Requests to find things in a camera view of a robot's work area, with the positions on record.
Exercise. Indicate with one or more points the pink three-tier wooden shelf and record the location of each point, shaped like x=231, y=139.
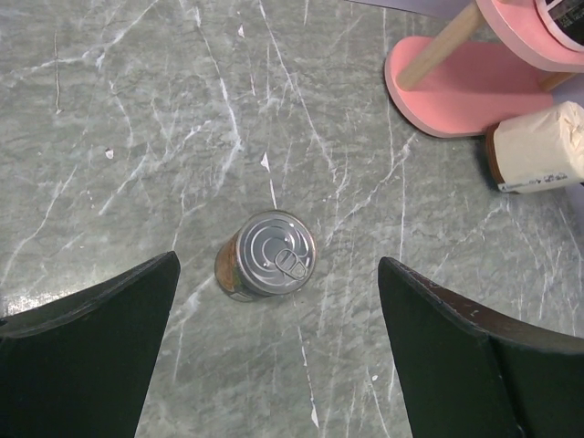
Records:
x=495, y=60

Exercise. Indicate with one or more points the black paper roll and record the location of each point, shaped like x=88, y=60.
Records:
x=563, y=19

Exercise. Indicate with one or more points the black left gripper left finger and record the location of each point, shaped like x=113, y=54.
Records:
x=81, y=365

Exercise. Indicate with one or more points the metal food tin can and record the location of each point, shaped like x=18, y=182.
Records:
x=273, y=254

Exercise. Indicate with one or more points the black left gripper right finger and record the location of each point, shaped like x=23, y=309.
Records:
x=466, y=370

